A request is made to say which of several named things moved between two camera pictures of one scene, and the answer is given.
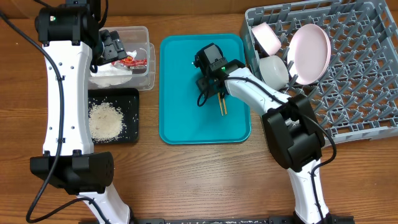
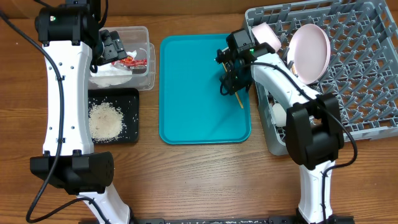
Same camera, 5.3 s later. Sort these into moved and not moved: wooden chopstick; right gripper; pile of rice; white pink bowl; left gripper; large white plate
Moved: wooden chopstick; right gripper
Not moved: large white plate; white pink bowl; pile of rice; left gripper
